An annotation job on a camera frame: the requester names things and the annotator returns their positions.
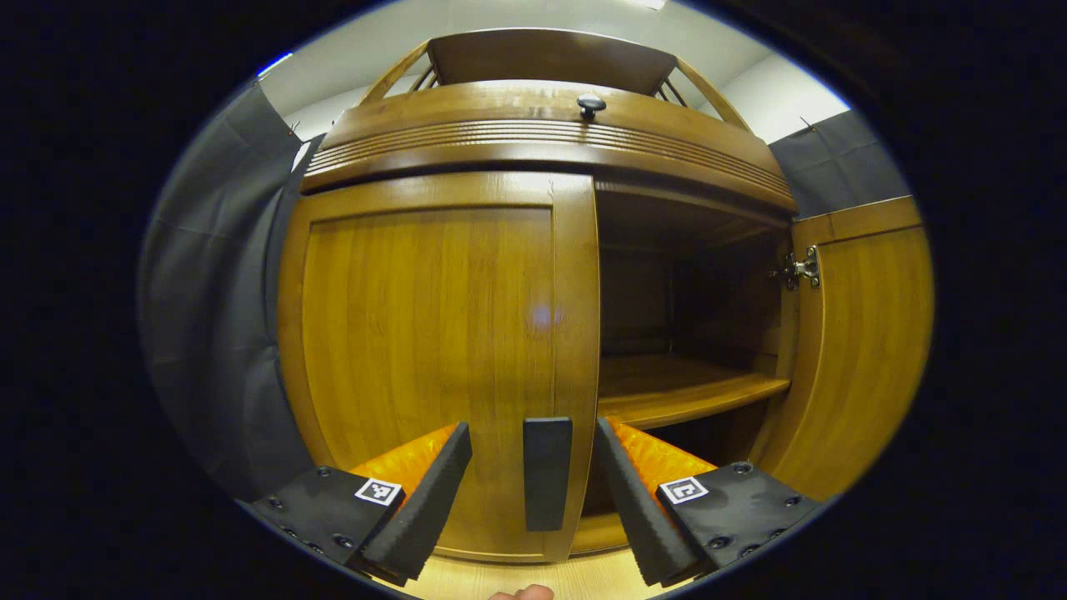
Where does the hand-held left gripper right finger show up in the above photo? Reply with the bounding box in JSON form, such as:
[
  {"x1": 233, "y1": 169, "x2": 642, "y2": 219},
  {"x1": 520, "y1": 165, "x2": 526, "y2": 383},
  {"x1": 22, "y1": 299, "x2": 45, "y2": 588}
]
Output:
[{"x1": 594, "y1": 417, "x2": 826, "y2": 588}]

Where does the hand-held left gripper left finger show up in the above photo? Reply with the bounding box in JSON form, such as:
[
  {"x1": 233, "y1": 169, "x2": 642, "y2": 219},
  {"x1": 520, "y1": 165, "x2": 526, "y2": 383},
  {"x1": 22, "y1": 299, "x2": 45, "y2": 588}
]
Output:
[{"x1": 236, "y1": 422, "x2": 473, "y2": 584}]

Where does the black door handle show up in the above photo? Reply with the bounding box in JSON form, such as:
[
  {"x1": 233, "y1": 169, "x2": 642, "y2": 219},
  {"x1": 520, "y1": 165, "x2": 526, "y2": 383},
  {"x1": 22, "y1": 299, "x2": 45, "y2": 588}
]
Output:
[{"x1": 523, "y1": 417, "x2": 574, "y2": 533}]

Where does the wooden shoe cabinet door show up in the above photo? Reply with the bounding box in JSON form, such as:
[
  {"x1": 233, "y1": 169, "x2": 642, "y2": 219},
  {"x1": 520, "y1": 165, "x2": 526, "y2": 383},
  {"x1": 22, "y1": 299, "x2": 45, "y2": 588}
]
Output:
[
  {"x1": 754, "y1": 196, "x2": 934, "y2": 501},
  {"x1": 278, "y1": 171, "x2": 601, "y2": 563}
]

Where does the wooden double-door shoe cabinet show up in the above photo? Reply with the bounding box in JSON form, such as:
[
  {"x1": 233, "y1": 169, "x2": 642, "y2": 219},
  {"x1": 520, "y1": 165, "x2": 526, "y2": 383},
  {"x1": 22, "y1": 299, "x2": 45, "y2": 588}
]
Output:
[{"x1": 300, "y1": 27, "x2": 797, "y2": 555}]

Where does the wooden inner cabinet shelf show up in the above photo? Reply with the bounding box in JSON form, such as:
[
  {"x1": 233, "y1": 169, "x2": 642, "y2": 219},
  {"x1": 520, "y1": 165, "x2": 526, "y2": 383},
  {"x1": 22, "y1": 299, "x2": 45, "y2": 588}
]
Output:
[{"x1": 596, "y1": 354, "x2": 791, "y2": 431}]

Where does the metal door hinge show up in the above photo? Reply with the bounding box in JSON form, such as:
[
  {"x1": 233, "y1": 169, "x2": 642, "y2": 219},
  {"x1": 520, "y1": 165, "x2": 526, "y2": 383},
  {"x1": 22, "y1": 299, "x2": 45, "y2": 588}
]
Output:
[{"x1": 769, "y1": 246, "x2": 822, "y2": 291}]

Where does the wooden cabinet drawer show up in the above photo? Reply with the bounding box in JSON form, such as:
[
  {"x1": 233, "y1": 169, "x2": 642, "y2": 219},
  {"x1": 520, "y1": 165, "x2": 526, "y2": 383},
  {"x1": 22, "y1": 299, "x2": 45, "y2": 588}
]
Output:
[{"x1": 300, "y1": 79, "x2": 797, "y2": 213}]

